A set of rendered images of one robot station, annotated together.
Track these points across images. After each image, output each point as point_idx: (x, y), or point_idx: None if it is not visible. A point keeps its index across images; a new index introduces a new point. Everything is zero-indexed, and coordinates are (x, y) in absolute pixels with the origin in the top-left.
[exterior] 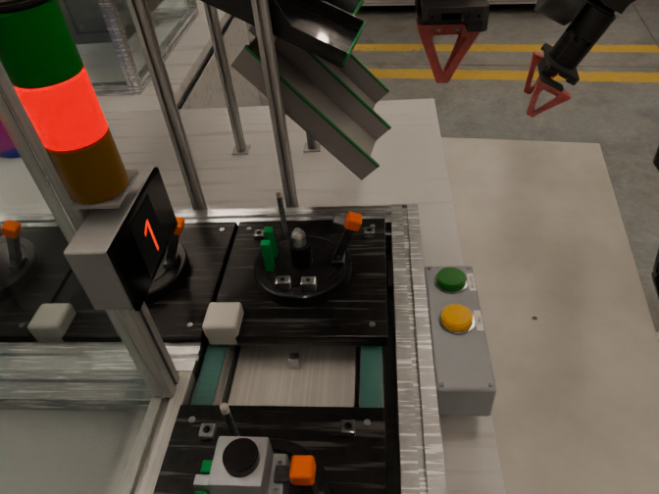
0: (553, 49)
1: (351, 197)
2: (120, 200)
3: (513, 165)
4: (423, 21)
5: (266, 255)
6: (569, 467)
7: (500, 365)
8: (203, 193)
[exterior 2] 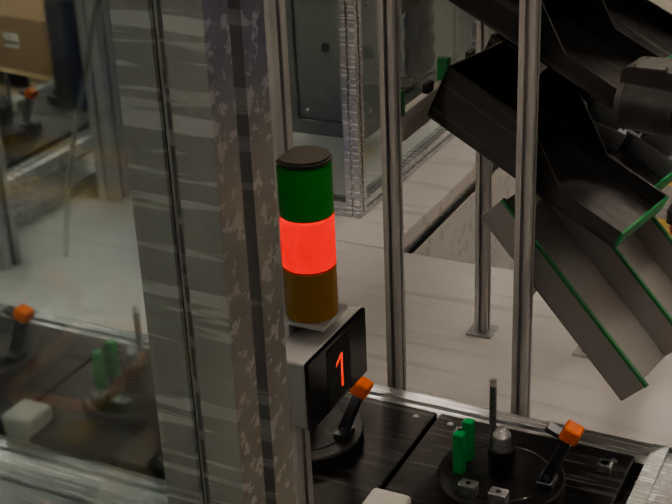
0: None
1: (619, 433)
2: (326, 325)
3: None
4: (667, 223)
5: (457, 450)
6: None
7: None
8: (408, 376)
